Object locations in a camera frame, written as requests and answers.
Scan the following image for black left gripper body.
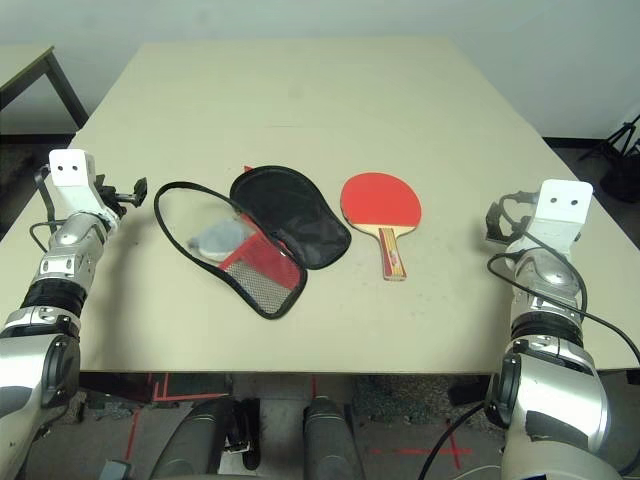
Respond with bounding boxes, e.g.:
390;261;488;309
97;173;134;217

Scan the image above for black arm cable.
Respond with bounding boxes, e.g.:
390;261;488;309
418;399;501;480
486;231;640;366
28;165;59;249

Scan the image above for grey floor box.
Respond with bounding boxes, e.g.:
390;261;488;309
98;458;132;480

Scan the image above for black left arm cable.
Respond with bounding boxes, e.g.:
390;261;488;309
28;165;59;249

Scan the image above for beige side table black legs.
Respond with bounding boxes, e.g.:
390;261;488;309
0;44;91;135

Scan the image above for grey left robot leg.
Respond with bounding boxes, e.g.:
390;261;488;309
149;397;236;480

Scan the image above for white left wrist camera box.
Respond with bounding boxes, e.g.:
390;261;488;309
48;148;124;227

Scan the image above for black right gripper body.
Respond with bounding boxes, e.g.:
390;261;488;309
502;188;542;236

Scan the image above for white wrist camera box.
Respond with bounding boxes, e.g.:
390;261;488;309
48;148;124;227
519;178;594;256

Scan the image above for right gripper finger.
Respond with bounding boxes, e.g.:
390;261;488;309
483;199;516;245

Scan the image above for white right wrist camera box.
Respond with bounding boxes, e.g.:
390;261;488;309
519;178;594;256

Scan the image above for grey robot leg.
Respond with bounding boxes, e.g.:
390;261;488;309
149;397;236;480
302;397;364;480

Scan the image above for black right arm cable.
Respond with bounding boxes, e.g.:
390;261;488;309
418;399;501;480
486;231;640;366

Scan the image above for black tripod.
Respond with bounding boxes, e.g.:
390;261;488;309
578;112;640;169

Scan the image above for black robot foot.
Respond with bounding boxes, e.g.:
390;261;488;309
226;397;264;472

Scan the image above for red black paddle case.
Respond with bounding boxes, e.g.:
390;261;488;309
153;164;353;322

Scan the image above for white floor cable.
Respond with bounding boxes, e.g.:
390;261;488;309
458;462;502;480

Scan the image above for grey plush keychain toy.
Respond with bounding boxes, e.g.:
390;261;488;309
187;218;252;262

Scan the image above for grey right robot leg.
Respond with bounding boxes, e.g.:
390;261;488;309
302;397;364;480

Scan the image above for black waste bin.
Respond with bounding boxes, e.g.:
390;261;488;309
598;149;640;204

